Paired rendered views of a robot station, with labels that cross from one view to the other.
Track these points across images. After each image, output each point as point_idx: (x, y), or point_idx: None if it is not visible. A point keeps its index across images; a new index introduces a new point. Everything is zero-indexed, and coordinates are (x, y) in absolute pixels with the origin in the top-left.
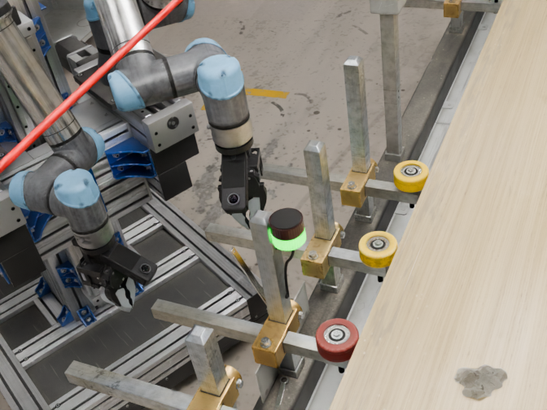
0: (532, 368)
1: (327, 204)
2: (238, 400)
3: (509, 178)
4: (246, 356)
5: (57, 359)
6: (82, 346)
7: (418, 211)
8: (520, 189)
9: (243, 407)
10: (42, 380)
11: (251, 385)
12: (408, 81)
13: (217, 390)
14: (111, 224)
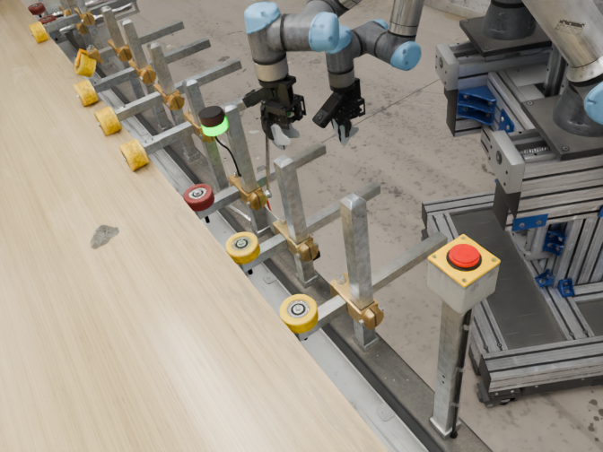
0: (81, 263)
1: (284, 210)
2: (423, 352)
3: (214, 377)
4: (467, 375)
5: (493, 225)
6: (499, 240)
7: (248, 286)
8: (195, 374)
9: (415, 352)
10: (477, 215)
11: (433, 365)
12: None
13: (193, 117)
14: (336, 81)
